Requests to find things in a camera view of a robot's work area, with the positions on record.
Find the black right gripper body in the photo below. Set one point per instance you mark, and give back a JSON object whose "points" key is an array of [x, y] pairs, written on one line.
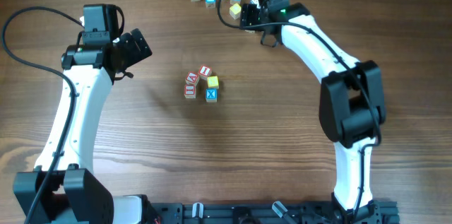
{"points": [[251, 16]]}

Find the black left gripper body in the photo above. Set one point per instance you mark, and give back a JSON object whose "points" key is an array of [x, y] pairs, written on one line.
{"points": [[133, 51]]}

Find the red I wooden block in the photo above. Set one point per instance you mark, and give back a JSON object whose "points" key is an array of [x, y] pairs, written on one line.
{"points": [[204, 72], [190, 91]]}

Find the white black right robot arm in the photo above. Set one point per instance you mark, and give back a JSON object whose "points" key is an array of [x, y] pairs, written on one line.
{"points": [[351, 108]]}

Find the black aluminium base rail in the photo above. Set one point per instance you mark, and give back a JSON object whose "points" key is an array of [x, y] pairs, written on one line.
{"points": [[315, 212]]}

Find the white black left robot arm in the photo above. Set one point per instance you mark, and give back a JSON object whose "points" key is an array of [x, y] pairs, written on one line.
{"points": [[62, 188]]}

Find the yellow-sided wooden block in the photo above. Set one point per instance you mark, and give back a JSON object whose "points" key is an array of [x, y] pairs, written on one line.
{"points": [[235, 11]]}

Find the yellow S wooden block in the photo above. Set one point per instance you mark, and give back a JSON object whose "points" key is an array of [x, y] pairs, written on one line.
{"points": [[213, 82]]}

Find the blue-sided picture wooden block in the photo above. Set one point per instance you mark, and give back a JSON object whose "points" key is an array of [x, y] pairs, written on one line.
{"points": [[211, 95]]}

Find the red A wooden block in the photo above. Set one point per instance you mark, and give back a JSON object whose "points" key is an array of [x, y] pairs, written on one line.
{"points": [[192, 78]]}

